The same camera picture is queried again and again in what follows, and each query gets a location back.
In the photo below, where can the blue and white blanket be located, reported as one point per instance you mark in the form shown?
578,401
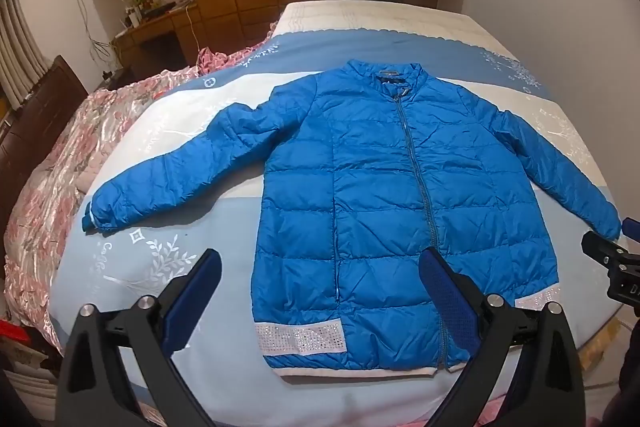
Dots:
200,142

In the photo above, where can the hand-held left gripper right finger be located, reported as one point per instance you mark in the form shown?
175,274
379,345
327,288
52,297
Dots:
445,298

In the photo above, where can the dark wooden headboard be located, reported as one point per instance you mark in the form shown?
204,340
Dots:
45,117

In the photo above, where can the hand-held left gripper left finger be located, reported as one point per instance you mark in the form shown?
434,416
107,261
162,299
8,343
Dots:
201,278

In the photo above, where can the wooden desk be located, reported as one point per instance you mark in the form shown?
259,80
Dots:
155,32

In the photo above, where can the blue puffer jacket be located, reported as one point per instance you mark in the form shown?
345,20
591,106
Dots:
380,187

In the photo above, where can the red object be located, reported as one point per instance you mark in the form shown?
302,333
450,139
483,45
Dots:
14,331

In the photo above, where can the pink floral quilt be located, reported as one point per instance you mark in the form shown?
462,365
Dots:
55,187

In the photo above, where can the striped curtain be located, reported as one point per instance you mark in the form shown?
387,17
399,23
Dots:
20,42

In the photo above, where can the white mattress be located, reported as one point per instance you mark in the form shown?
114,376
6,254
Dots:
380,14

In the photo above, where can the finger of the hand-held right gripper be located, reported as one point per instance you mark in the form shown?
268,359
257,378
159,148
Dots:
632,227
602,247

